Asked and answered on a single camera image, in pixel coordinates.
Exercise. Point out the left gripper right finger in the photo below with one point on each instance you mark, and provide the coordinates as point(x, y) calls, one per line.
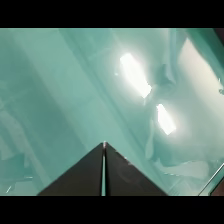
point(128, 178)

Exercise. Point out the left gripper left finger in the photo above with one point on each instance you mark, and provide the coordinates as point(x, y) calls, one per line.
point(83, 176)

